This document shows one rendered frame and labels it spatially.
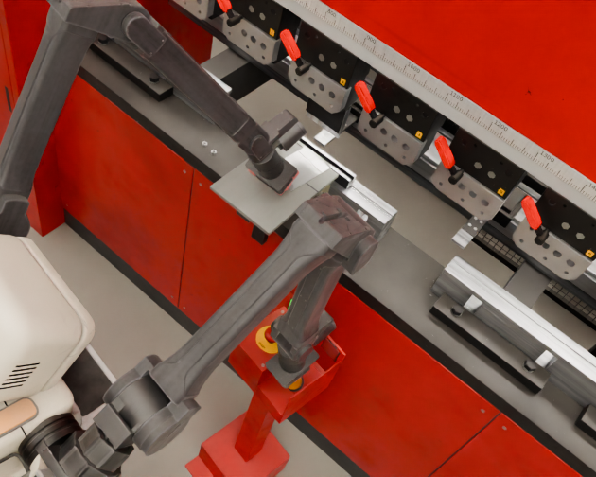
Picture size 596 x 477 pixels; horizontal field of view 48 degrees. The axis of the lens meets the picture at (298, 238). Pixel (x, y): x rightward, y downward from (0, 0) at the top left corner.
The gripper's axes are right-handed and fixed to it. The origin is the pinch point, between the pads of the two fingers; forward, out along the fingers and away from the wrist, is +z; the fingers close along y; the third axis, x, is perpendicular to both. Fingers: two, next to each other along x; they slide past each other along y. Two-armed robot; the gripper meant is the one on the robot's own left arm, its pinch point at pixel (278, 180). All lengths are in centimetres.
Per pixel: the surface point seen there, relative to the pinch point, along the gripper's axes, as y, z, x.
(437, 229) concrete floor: -18, 147, -44
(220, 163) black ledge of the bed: 20.5, 14.5, 3.8
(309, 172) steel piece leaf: -2.6, 6.3, -6.7
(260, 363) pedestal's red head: -22.4, 6.9, 35.3
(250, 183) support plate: 4.7, -0.5, 4.7
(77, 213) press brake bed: 79, 75, 45
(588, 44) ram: -41, -44, -41
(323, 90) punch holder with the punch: 1.5, -10.4, -20.3
